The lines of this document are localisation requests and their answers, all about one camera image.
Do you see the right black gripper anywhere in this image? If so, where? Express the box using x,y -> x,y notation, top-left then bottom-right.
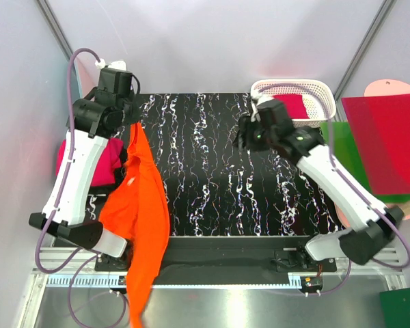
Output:
231,115 -> 276,152

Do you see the orange t shirt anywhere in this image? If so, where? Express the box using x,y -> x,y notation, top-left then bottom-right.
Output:
99,123 -> 170,327

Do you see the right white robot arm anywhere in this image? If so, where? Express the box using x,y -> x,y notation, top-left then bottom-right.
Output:
233,98 -> 405,271

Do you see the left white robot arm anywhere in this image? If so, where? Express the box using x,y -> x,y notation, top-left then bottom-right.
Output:
29,66 -> 140,271

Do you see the dark red t shirt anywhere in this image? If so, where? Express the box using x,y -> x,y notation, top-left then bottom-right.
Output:
273,94 -> 309,120

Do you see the white plastic basket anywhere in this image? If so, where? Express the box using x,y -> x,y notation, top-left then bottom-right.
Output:
250,79 -> 336,128

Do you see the folded pink t shirt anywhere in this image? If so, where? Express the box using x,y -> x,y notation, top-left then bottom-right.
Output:
53,132 -> 124,191

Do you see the green plastic board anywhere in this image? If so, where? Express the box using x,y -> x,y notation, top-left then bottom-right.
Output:
332,122 -> 410,204

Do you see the red plastic board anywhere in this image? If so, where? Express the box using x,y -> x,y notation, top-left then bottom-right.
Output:
342,94 -> 410,195

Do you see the pink wooden stand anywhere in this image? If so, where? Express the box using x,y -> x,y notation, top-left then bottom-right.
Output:
334,79 -> 410,228

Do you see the dark green board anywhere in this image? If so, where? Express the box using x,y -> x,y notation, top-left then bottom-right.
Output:
379,288 -> 410,328

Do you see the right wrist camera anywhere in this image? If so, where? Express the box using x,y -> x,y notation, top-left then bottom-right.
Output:
251,94 -> 275,108

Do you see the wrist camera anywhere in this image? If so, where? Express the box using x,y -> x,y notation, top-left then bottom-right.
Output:
251,94 -> 275,108
95,58 -> 127,71

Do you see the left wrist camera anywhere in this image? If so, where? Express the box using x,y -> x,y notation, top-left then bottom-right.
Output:
95,58 -> 127,71

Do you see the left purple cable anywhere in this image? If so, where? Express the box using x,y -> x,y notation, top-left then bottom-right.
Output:
34,47 -> 129,328

